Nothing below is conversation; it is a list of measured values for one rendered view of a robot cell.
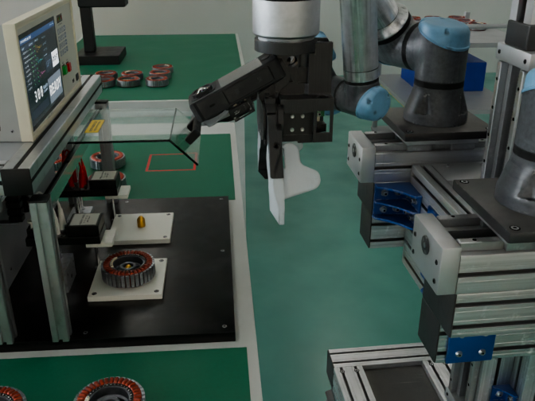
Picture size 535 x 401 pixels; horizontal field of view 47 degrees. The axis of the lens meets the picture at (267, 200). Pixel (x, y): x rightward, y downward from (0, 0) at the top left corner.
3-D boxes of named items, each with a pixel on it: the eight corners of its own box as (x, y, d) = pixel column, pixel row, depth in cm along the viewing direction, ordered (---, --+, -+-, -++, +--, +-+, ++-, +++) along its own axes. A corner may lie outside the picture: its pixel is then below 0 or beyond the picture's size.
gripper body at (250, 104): (215, 96, 136) (263, 68, 134) (215, 87, 143) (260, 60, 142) (233, 125, 139) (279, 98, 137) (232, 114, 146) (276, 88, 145)
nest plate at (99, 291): (167, 262, 140) (166, 257, 139) (162, 298, 126) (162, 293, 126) (99, 265, 139) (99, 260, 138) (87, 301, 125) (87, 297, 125)
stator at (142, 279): (159, 262, 137) (158, 248, 136) (150, 290, 127) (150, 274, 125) (109, 262, 137) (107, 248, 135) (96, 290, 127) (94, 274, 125)
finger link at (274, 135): (286, 175, 68) (279, 99, 69) (271, 176, 68) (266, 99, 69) (280, 184, 72) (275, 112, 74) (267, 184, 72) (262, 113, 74)
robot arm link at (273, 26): (255, 1, 64) (248, -6, 71) (255, 47, 66) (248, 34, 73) (326, 1, 65) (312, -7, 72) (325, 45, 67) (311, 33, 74)
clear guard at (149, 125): (201, 130, 152) (200, 107, 149) (198, 165, 130) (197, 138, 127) (65, 134, 149) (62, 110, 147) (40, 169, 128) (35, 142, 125)
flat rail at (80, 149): (105, 116, 161) (103, 104, 160) (46, 219, 105) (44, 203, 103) (100, 116, 161) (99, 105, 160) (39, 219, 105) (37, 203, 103)
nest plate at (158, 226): (173, 216, 162) (173, 212, 161) (169, 243, 148) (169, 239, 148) (115, 218, 161) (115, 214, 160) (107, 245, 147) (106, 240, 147)
